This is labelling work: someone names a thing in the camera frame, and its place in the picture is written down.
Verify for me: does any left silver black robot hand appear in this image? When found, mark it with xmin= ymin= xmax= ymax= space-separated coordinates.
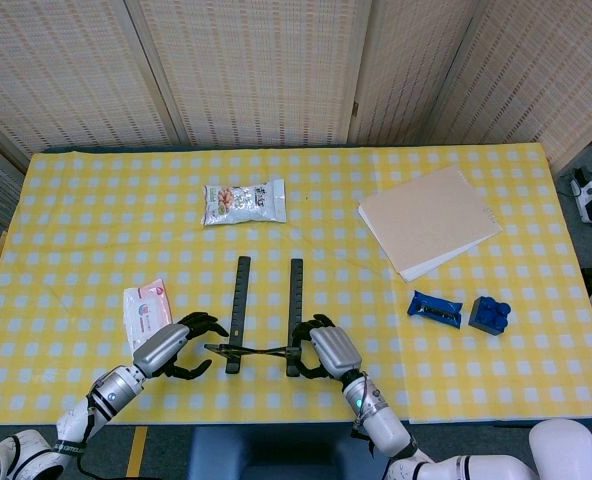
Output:
xmin=132 ymin=311 xmax=230 ymax=381

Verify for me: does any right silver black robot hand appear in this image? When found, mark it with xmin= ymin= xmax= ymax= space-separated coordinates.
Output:
xmin=289 ymin=313 xmax=365 ymax=384

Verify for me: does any black folding stand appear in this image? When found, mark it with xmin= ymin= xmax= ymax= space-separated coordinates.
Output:
xmin=203 ymin=255 xmax=305 ymax=378

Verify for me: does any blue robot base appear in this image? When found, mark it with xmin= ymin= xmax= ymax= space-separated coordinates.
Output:
xmin=186 ymin=424 xmax=398 ymax=480

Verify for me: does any pink white wet wipes pack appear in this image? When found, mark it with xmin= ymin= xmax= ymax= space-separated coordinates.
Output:
xmin=122 ymin=278 xmax=176 ymax=354

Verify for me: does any yellow floor tape strip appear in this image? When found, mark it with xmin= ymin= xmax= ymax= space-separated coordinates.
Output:
xmin=125 ymin=425 xmax=149 ymax=480

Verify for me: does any blue snack bar wrapper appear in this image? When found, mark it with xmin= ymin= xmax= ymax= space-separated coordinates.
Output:
xmin=406 ymin=289 xmax=464 ymax=330

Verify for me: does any yellow white checkered tablecloth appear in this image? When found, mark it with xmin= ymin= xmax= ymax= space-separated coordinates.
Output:
xmin=0 ymin=142 xmax=592 ymax=426

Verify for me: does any blue building block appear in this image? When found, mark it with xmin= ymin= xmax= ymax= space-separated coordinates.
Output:
xmin=468 ymin=295 xmax=512 ymax=335

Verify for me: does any beige paper notepad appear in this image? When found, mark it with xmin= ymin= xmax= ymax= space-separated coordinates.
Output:
xmin=357 ymin=166 xmax=504 ymax=284

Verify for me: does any white snack bag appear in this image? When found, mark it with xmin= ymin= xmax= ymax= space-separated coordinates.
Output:
xmin=203 ymin=178 xmax=288 ymax=227

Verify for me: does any white power strip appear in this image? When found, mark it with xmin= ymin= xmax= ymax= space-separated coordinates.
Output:
xmin=569 ymin=168 xmax=592 ymax=225

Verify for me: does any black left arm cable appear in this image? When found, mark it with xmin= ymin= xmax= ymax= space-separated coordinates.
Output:
xmin=75 ymin=394 xmax=102 ymax=480

